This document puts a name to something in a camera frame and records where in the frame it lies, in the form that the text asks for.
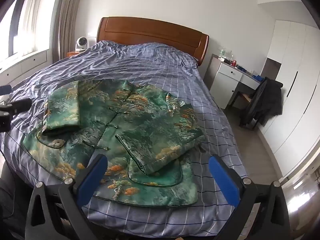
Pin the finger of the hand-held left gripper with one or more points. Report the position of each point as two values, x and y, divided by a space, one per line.
20 105
5 90

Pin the black jacket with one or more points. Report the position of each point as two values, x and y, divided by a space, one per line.
270 97

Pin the clear bottle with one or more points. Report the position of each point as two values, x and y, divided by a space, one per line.
221 53

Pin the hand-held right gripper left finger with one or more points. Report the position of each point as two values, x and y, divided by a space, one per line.
93 177

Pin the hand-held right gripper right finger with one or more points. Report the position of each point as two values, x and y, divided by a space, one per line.
222 177

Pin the brown curtain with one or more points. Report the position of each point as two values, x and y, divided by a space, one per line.
67 17

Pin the wooden chair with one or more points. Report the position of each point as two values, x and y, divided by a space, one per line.
246 97

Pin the white window bench cabinet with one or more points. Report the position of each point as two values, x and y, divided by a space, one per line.
27 62

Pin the white wardrobe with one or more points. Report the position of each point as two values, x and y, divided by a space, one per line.
300 80

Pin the wooden nightstand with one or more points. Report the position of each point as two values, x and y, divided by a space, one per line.
72 54

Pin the blue desk item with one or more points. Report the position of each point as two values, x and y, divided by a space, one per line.
257 77

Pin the white sheer curtain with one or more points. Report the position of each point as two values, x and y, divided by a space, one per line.
32 17

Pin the wooden bed headboard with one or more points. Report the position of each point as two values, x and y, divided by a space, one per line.
150 33

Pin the green patterned brocade jacket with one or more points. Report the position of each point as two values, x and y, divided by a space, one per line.
140 135

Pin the white desk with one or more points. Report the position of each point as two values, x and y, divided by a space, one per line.
222 85

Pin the bed with blue checked sheet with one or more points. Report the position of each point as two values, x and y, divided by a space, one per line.
162 67

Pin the small white fan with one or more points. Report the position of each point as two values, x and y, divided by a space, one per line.
81 42

